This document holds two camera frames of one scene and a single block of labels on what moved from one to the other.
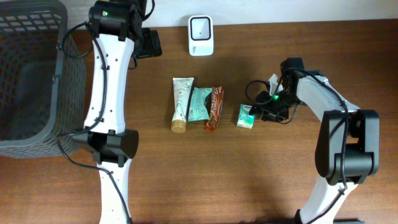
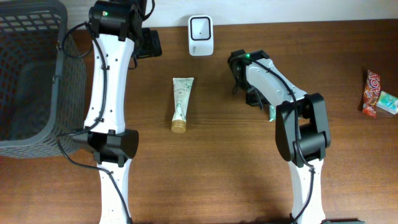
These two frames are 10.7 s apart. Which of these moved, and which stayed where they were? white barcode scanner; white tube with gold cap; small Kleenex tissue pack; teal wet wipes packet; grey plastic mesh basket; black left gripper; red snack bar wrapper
Moved: teal wet wipes packet; red snack bar wrapper; small Kleenex tissue pack
Stayed: grey plastic mesh basket; black left gripper; white barcode scanner; white tube with gold cap
